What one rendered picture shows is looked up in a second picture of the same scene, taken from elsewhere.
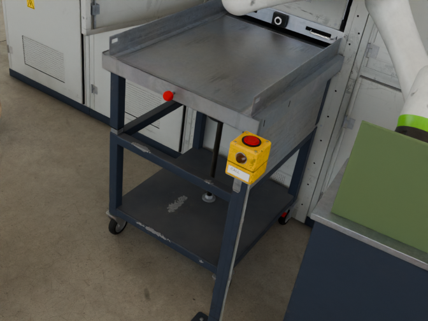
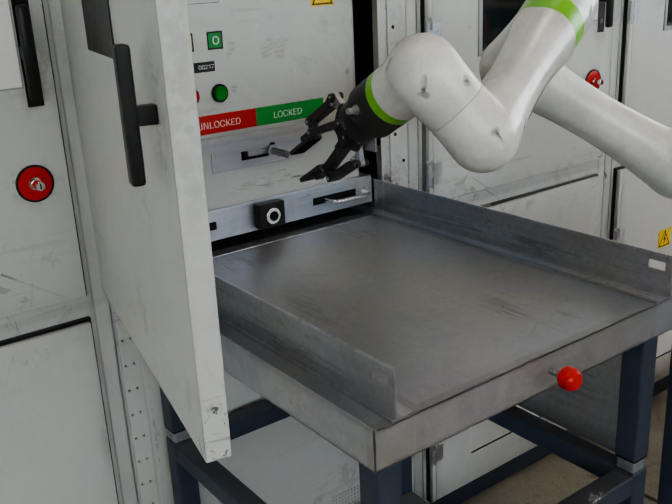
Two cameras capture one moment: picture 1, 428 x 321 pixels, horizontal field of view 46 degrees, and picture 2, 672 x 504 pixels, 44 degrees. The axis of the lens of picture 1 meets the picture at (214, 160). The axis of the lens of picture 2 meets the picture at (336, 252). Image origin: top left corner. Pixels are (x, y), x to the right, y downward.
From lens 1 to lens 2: 1.75 m
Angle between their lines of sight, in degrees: 59
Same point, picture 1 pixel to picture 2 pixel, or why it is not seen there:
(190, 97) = (579, 352)
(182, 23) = (221, 307)
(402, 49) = (610, 109)
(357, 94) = not seen: hidden behind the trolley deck
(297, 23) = (296, 203)
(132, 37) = (336, 359)
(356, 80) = not seen: hidden behind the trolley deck
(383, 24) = (561, 94)
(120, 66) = (427, 422)
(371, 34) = (419, 151)
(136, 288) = not seen: outside the picture
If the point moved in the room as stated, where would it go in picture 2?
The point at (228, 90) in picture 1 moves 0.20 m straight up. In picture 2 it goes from (559, 304) to (565, 177)
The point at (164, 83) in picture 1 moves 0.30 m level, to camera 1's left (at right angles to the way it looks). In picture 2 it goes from (531, 368) to (467, 495)
